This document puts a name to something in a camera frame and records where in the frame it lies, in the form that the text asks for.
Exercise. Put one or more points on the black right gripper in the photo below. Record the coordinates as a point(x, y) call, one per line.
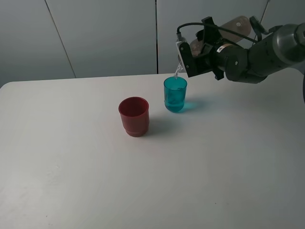
point(205, 61)

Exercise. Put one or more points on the smoky transparent water bottle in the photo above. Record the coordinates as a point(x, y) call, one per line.
point(232, 32)

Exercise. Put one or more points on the teal transparent plastic cup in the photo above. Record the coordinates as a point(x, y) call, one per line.
point(174, 93)

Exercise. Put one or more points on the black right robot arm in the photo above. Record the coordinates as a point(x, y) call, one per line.
point(275, 49)

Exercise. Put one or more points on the red plastic cup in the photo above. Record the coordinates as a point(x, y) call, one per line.
point(134, 112)

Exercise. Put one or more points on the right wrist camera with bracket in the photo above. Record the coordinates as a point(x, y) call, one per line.
point(186, 58)

